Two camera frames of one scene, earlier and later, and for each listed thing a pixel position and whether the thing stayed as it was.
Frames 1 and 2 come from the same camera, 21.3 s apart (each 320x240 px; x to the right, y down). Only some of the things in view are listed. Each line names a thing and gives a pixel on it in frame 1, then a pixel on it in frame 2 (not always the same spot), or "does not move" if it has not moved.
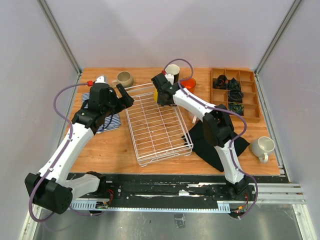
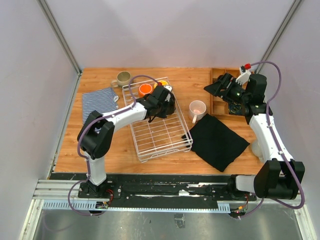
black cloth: [195, 137] does not move
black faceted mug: [174, 69] -> [171, 105]
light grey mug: [261, 147] does not move
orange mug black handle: [188, 82] -> [144, 89]
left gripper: [122, 102] -> [162, 115]
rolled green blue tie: [237, 108] does not move
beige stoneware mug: [125, 78] does not move
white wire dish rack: [158, 131] does not move
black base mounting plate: [168, 191] does not move
